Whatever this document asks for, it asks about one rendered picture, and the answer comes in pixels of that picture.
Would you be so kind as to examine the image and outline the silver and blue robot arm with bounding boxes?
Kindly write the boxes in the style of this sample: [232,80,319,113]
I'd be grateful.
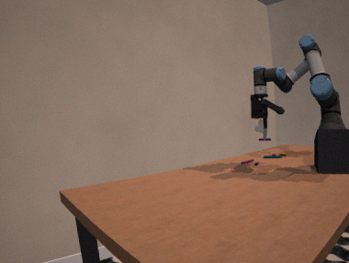
[253,35,346,129]

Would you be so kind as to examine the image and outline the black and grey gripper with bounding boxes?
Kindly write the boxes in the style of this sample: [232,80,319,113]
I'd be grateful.
[251,94,268,141]

